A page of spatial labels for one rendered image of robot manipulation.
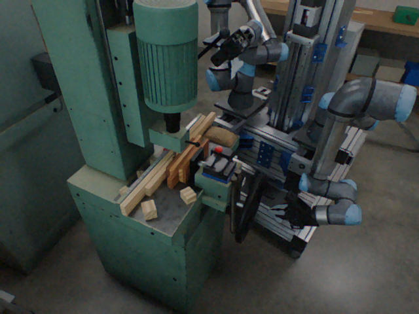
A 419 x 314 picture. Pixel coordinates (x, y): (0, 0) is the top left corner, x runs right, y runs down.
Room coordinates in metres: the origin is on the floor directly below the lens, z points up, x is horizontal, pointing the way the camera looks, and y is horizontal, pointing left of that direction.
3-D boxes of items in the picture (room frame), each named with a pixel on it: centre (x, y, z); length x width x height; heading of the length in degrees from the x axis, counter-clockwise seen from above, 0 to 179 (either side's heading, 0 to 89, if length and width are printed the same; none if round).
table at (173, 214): (0.81, 0.05, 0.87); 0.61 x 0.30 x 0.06; 157
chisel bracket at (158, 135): (0.86, 0.17, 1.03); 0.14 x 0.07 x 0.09; 67
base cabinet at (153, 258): (0.90, 0.26, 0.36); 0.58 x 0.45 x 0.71; 67
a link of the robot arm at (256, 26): (1.19, -0.12, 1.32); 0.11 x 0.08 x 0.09; 157
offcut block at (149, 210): (0.60, 0.20, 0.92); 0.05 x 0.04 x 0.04; 24
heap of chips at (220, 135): (1.04, -0.03, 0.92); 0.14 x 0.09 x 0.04; 67
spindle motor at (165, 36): (0.85, 0.15, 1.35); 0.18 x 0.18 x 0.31
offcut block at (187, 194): (0.67, 0.08, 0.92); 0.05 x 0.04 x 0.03; 38
